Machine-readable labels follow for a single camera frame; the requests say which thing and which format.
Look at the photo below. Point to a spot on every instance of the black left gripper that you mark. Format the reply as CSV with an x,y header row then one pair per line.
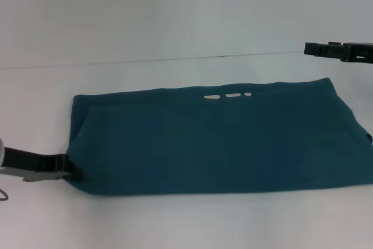
x,y
32,164

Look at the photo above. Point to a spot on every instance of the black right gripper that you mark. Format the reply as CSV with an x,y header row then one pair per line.
x,y
360,53

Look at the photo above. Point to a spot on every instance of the teal blue shirt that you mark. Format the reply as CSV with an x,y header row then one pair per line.
x,y
204,144

